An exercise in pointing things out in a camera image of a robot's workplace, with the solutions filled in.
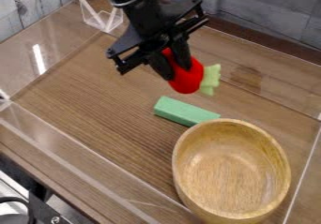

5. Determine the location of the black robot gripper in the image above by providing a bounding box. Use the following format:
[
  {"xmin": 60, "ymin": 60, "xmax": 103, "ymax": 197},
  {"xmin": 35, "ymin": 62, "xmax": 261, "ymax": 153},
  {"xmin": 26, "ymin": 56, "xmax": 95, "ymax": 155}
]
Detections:
[{"xmin": 107, "ymin": 0, "xmax": 209, "ymax": 81}]

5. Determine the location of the red plush strawberry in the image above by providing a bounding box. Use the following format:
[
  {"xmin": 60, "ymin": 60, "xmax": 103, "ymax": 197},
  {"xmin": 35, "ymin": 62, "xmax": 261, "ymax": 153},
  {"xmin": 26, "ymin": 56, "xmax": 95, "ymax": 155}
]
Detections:
[{"xmin": 162, "ymin": 47, "xmax": 222, "ymax": 97}]

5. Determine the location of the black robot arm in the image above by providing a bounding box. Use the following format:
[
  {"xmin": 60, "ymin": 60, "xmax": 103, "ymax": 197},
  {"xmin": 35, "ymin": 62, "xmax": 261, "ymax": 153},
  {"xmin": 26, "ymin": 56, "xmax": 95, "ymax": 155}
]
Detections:
[{"xmin": 107, "ymin": 0, "xmax": 209, "ymax": 81}]

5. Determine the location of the green foam block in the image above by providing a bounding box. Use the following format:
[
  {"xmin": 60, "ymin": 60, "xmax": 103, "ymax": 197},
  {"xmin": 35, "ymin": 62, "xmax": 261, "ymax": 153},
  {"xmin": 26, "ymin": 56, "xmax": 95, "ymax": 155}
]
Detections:
[{"xmin": 153, "ymin": 97, "xmax": 221, "ymax": 127}]

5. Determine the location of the wooden bowl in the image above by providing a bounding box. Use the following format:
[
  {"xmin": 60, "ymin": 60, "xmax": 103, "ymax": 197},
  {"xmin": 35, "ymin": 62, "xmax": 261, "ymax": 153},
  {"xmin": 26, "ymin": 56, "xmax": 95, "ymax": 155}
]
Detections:
[{"xmin": 171, "ymin": 119, "xmax": 292, "ymax": 224}]

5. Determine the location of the clear acrylic corner bracket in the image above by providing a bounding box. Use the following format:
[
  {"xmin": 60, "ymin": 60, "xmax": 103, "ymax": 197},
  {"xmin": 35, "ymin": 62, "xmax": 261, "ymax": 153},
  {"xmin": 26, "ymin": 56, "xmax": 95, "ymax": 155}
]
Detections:
[{"xmin": 79, "ymin": 0, "xmax": 125, "ymax": 34}]

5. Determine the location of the clear acrylic enclosure wall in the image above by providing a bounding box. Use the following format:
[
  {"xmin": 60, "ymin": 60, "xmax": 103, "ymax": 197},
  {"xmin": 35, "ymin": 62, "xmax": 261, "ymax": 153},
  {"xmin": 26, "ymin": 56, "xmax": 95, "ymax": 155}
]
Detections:
[{"xmin": 0, "ymin": 101, "xmax": 202, "ymax": 224}]

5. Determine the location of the black metal mount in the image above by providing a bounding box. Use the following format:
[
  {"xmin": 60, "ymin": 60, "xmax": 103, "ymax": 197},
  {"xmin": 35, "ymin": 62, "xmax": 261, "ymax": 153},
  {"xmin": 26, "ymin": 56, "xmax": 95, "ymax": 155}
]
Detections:
[{"xmin": 30, "ymin": 193, "xmax": 64, "ymax": 224}]

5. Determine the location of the black cable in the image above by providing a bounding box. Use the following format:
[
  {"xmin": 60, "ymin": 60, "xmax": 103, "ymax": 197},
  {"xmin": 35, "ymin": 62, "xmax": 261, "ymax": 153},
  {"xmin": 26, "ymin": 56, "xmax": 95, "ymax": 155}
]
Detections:
[{"xmin": 0, "ymin": 197, "xmax": 35, "ymax": 224}]

